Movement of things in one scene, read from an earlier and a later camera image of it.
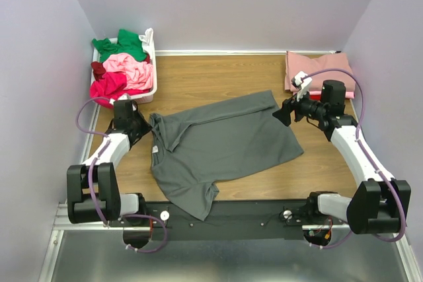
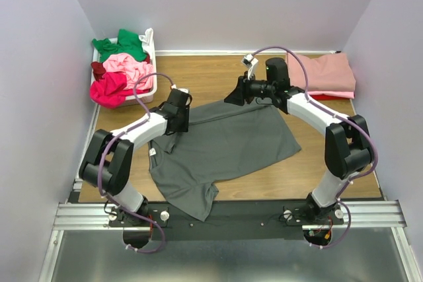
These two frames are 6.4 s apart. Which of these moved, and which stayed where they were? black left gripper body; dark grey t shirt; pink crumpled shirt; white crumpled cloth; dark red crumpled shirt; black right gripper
Moved: black right gripper; black left gripper body
Stayed: dark grey t shirt; pink crumpled shirt; dark red crumpled shirt; white crumpled cloth
